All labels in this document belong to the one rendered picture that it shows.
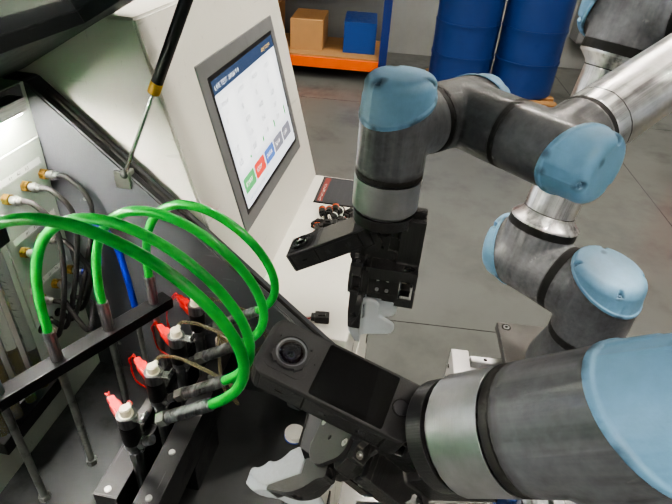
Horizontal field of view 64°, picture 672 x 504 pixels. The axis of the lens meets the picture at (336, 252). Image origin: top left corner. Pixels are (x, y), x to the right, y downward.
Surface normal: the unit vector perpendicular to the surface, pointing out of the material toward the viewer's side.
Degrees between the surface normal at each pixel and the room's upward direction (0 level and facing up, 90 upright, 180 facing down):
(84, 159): 90
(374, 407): 20
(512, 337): 0
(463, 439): 71
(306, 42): 90
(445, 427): 63
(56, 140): 90
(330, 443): 48
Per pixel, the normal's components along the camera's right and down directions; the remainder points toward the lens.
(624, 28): -0.54, 0.25
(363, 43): -0.07, 0.57
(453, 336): 0.06, -0.82
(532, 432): -0.78, -0.08
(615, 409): -0.76, -0.30
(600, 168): 0.61, 0.48
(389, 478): 0.61, -0.32
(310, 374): 0.21, -0.59
